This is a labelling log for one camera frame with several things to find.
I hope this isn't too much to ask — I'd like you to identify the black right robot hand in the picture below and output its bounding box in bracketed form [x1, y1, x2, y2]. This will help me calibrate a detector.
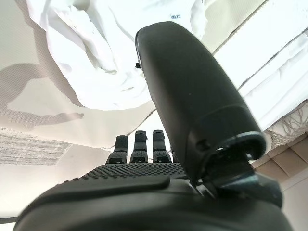
[13, 21, 294, 231]

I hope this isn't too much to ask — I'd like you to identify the white duvet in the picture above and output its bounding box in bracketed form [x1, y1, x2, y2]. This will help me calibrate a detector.
[216, 0, 308, 132]

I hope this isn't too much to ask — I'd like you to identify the white cloth garment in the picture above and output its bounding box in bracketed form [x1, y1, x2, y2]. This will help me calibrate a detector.
[26, 0, 212, 111]

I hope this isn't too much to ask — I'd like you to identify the patterned grey cushion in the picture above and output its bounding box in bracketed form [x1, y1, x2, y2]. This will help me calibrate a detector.
[263, 98, 308, 148]

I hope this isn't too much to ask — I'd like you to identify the grey striped rug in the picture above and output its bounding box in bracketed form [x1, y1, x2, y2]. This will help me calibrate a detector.
[0, 127, 72, 167]

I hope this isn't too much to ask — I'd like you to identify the brown tufted bed frame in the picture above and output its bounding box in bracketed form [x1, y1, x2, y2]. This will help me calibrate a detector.
[250, 141, 308, 193]

